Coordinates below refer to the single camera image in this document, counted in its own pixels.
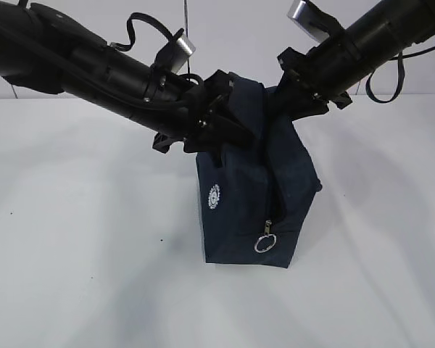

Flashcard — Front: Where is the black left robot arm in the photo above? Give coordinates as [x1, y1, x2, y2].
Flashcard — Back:
[0, 1, 254, 156]

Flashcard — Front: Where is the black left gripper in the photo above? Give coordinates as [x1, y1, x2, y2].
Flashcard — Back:
[152, 70, 254, 169]

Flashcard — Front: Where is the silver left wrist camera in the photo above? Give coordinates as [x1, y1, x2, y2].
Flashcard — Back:
[154, 28, 196, 73]

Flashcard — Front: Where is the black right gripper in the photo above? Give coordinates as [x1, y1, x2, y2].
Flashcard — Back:
[268, 34, 352, 120]

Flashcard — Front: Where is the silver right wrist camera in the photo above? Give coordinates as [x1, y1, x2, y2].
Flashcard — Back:
[287, 0, 336, 43]

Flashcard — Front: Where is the dark navy fabric lunch bag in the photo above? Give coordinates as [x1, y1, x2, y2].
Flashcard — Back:
[196, 74, 322, 268]

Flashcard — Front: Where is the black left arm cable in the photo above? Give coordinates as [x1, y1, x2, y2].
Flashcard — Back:
[110, 12, 184, 51]

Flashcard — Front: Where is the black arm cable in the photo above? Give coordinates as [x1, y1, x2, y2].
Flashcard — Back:
[110, 12, 184, 51]
[365, 50, 405, 104]

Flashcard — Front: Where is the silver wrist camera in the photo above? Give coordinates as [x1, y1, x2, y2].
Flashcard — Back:
[287, 0, 336, 43]
[154, 28, 196, 73]

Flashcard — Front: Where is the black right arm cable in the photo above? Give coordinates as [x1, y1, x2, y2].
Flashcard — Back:
[365, 50, 405, 104]

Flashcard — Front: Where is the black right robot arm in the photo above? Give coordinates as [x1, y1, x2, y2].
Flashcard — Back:
[269, 1, 435, 120]

